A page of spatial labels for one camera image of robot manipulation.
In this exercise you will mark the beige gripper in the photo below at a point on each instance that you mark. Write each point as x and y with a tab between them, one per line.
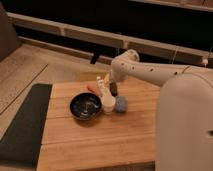
104	85

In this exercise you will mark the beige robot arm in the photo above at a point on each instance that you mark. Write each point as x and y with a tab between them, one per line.
184	114

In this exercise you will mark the dark brown bottle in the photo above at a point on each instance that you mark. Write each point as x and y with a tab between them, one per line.
113	89

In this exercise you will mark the white plastic bottle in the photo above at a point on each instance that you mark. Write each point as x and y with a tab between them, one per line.
108	101

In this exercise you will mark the dark ceramic bowl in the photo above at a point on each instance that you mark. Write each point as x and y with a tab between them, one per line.
85	106

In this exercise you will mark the orange carrot toy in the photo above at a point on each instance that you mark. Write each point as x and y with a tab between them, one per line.
92	89

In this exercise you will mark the blue sponge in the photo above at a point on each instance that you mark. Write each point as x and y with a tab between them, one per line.
121	104

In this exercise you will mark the black floor mat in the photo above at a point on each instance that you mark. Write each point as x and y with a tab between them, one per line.
22	140

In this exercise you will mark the white wooden shelf rail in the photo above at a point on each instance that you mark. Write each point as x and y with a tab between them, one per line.
152	48

